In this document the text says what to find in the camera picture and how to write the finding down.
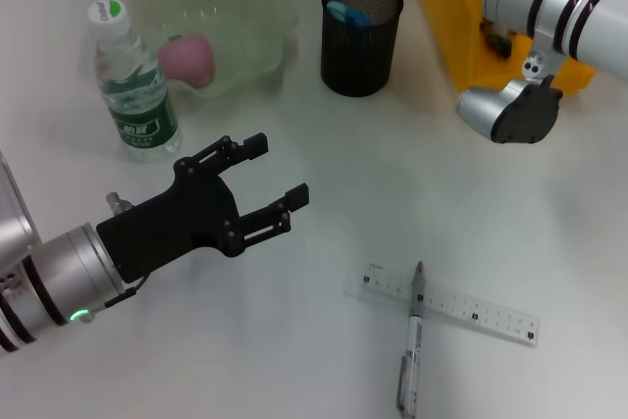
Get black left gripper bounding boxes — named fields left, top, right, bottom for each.
left=95, top=131, right=311, bottom=286

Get green plastic wrapper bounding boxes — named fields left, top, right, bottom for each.
left=483, top=19, right=515, bottom=61

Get silver white pen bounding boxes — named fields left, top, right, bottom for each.
left=394, top=260, right=427, bottom=418

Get green translucent fruit plate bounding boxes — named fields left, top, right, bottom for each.
left=111, top=0, right=301, bottom=99

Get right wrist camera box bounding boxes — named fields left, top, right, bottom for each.
left=455, top=75, right=564, bottom=145

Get blue scissors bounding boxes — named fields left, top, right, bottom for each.
left=326, top=0, right=373, bottom=31

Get yellow plastic bin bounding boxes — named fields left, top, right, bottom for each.
left=421, top=0, right=599, bottom=96

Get left gripper connector cable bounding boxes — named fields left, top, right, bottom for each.
left=78, top=191, right=148, bottom=325

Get pink peach toy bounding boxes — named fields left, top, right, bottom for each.
left=157, top=31, right=217, bottom=87

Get water bottle green label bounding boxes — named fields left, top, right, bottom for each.
left=86, top=0, right=183, bottom=164

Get black mesh pen holder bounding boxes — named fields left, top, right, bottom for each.
left=320, top=0, right=405, bottom=99

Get transparent plastic ruler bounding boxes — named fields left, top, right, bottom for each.
left=345, top=261, right=541, bottom=349

